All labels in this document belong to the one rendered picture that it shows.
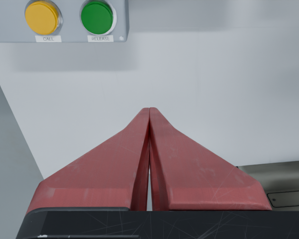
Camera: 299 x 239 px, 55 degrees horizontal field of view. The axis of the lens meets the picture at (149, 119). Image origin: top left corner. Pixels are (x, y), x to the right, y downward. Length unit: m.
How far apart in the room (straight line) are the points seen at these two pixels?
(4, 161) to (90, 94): 1.52
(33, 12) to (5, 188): 1.88
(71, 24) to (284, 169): 0.65
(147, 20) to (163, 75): 0.10
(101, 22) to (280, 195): 0.64
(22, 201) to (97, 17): 1.97
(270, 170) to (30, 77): 0.63
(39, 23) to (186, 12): 0.23
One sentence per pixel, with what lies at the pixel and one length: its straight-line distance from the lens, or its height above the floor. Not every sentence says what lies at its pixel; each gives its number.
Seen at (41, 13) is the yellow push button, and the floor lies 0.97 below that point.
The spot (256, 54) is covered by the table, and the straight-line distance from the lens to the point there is 0.55.
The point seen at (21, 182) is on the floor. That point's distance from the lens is 2.12.
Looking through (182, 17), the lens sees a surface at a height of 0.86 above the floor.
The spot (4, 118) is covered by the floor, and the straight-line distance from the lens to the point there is 1.81.
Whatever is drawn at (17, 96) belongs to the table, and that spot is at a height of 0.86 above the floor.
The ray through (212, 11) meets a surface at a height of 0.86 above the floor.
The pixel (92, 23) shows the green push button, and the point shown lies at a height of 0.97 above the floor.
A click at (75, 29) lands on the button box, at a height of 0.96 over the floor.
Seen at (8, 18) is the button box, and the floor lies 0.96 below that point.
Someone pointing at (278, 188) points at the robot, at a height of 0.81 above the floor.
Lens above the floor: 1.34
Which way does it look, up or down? 56 degrees down
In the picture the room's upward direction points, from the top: 179 degrees counter-clockwise
